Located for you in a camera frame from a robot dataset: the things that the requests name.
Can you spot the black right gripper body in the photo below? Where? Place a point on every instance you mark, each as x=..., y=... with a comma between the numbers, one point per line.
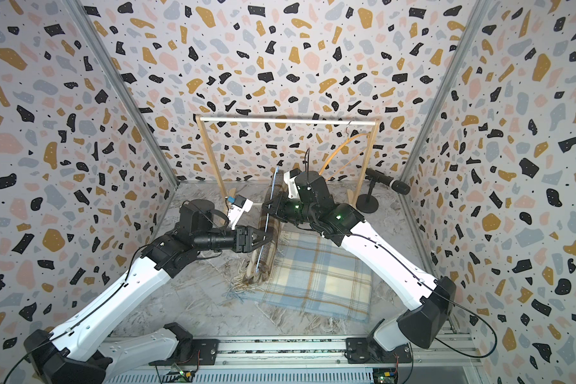
x=290, y=211

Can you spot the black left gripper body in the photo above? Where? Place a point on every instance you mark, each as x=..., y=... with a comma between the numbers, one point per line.
x=240, y=246

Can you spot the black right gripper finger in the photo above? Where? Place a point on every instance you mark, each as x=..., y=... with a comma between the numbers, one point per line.
x=279, y=193
x=270, y=209

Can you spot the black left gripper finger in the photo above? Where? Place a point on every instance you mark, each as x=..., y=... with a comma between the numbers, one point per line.
x=260, y=244
x=264, y=232

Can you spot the light blue wire hanger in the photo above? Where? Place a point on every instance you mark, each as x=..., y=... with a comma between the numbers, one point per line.
x=265, y=257

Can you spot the brown plaid fringed scarf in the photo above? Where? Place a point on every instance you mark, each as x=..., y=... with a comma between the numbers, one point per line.
x=244, y=280

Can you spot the orange plastic hanger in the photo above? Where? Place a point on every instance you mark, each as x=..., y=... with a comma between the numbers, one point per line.
x=345, y=159

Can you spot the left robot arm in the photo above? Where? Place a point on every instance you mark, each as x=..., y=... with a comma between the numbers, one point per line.
x=77, y=351

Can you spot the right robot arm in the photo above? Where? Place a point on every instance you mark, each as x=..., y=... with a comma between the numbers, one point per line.
x=428, y=300

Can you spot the blue plaid scarf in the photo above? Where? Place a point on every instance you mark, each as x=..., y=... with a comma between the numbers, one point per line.
x=310, y=274

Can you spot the white top rack rod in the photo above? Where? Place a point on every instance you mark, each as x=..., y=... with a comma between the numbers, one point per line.
x=287, y=121

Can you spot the green circuit board left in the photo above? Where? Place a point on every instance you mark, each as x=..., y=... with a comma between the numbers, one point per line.
x=177, y=375

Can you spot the green circuit board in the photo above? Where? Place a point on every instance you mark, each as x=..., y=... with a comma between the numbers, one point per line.
x=385, y=376
x=177, y=375

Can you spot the green circuit board right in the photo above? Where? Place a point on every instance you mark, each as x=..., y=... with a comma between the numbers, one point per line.
x=385, y=376

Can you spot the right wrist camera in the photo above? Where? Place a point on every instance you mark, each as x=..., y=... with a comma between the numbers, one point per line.
x=289, y=180

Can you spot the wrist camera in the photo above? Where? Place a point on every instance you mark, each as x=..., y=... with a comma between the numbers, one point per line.
x=289, y=180
x=239, y=205

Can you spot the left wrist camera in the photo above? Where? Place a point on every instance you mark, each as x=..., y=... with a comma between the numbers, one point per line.
x=239, y=205

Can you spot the wooden clothes rack frame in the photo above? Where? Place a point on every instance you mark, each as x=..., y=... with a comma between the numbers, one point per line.
x=253, y=151

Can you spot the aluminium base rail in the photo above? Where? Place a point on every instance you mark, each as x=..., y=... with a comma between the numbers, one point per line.
x=318, y=359

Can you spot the aluminium corner post left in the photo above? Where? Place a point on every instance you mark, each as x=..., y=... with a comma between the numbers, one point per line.
x=76, y=11

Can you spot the aluminium corner post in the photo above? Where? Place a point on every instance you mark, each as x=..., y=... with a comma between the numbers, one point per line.
x=471, y=27
x=76, y=11

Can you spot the aluminium corner post right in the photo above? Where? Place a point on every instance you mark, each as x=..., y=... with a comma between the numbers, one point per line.
x=471, y=27

